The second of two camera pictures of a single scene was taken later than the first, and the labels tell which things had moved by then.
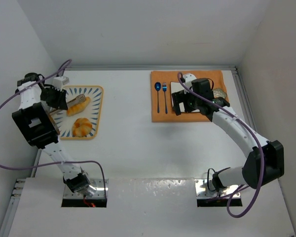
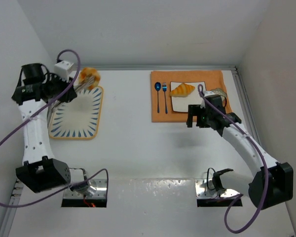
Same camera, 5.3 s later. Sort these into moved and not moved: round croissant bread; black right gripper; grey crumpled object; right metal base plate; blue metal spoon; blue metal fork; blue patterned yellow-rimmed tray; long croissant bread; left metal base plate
Moved: black right gripper; round croissant bread; long croissant bread
Not moved: grey crumpled object; blue metal fork; left metal base plate; right metal base plate; blue patterned yellow-rimmed tray; blue metal spoon
